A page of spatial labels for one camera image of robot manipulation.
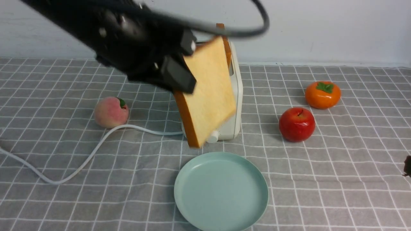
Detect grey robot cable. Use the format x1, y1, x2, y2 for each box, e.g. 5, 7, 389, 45
141, 0, 270, 38

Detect white toaster power cord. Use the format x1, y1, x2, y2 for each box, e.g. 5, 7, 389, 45
0, 124, 184, 185

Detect orange persimmon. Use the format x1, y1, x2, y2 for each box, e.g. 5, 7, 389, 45
304, 81, 342, 109

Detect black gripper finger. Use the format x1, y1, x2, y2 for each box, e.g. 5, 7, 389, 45
180, 30, 197, 56

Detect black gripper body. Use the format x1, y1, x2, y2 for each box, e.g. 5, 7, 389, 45
95, 9, 186, 87

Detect toasted bread slice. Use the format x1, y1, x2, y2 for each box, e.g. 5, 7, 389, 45
173, 37, 236, 148
216, 23, 232, 68

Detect red apple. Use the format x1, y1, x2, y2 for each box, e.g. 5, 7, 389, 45
279, 107, 316, 143

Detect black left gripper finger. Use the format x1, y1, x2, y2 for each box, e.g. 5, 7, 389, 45
161, 55, 197, 94

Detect light green round plate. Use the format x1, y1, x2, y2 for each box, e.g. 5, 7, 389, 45
174, 152, 269, 231

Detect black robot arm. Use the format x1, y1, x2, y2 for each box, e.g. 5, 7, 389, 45
23, 0, 197, 94

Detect pink peach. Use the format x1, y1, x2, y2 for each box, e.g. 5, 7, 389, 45
94, 97, 129, 129

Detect grey checked tablecloth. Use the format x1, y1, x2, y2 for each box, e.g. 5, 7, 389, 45
0, 57, 411, 231

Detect white two-slot toaster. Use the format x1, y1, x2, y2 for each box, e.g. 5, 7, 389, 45
182, 41, 243, 143

